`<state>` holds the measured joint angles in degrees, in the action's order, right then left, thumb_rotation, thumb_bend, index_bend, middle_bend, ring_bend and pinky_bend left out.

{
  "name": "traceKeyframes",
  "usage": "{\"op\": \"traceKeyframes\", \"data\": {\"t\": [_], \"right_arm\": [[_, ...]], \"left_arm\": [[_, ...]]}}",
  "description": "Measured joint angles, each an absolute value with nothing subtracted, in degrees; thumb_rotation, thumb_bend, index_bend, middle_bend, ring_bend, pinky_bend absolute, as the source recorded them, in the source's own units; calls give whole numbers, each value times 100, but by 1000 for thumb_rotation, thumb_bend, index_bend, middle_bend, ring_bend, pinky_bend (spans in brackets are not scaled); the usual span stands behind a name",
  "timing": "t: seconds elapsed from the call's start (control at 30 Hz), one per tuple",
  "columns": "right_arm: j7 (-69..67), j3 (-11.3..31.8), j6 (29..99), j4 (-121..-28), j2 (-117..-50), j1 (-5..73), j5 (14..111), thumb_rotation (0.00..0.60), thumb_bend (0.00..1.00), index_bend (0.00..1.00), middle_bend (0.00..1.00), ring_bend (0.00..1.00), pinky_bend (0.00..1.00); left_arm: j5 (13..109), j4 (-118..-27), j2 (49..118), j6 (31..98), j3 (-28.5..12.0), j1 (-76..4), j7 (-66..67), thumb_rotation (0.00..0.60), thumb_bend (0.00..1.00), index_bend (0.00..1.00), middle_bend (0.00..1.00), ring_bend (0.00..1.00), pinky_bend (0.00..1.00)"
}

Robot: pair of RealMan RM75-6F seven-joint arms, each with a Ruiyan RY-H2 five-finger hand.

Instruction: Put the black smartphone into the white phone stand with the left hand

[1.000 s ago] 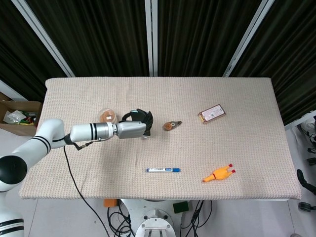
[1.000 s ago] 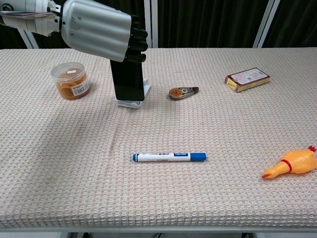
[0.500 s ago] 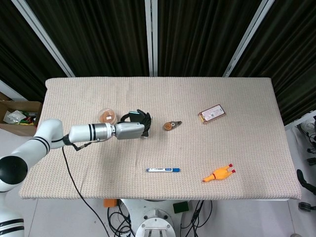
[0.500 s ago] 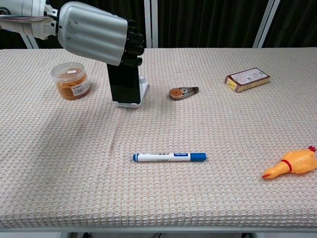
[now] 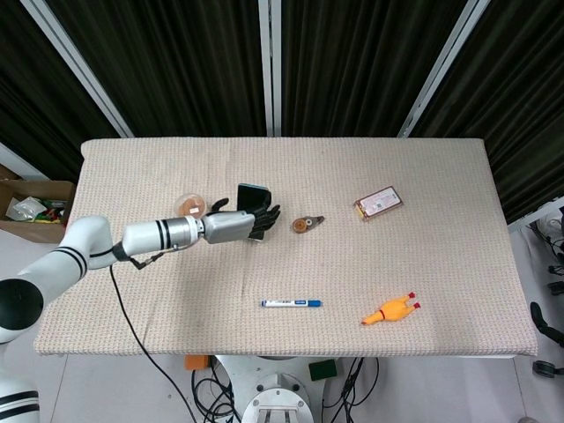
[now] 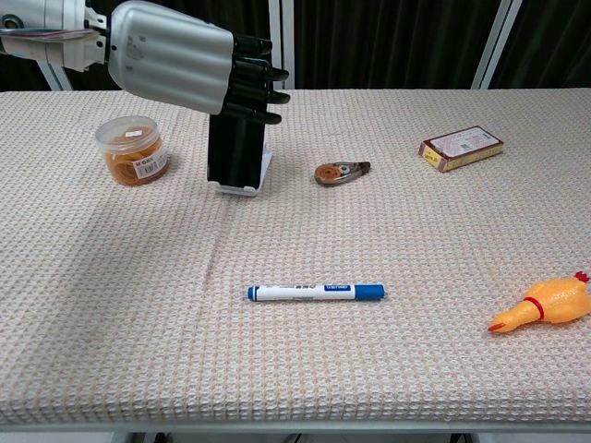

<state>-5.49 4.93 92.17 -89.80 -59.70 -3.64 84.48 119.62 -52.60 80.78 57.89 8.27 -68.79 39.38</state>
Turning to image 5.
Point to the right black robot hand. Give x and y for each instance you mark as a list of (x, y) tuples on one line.
[(548, 329)]

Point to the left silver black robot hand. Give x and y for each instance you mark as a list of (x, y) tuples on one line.
[(229, 227)]

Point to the black smartphone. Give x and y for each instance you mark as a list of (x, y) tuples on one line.
[(253, 196)]

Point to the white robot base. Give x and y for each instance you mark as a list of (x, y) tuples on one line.
[(277, 396)]

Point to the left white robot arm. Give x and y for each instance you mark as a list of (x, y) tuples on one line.
[(145, 235)]

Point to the black caster wheel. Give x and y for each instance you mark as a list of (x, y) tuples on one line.
[(543, 368)]

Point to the clear jar of rubber bands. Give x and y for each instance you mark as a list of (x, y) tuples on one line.
[(189, 205)]

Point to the brown correction tape dispenser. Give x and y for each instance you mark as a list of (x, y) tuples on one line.
[(302, 225)]

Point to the blue white marker pen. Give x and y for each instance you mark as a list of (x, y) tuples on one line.
[(286, 303)]

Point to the beige waffle tablecloth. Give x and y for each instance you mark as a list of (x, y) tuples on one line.
[(352, 264)]

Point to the orange block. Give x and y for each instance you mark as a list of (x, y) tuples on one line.
[(196, 362)]

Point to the yellow rubber chicken toy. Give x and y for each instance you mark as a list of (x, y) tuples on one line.
[(392, 310)]

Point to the black curtain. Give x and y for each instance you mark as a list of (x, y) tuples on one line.
[(185, 66)]

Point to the green block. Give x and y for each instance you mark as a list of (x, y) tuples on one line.
[(322, 370)]

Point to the brown cardboard box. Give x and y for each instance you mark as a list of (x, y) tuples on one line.
[(39, 229)]

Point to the grey metal bar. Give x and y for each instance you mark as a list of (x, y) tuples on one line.
[(269, 66)]

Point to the grey slanted frame post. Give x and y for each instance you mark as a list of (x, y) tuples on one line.
[(83, 70), (436, 66)]

